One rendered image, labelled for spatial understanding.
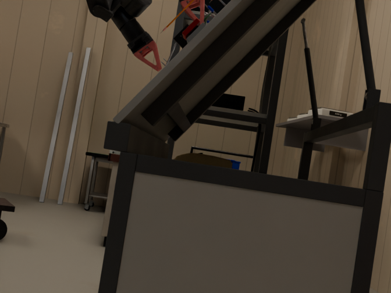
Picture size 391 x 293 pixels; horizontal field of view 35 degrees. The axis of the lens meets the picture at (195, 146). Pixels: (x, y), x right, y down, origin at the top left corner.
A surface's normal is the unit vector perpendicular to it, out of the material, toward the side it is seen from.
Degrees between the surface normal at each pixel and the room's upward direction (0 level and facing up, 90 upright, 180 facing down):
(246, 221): 90
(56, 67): 90
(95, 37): 90
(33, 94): 90
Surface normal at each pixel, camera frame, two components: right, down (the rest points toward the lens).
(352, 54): 0.09, -0.02
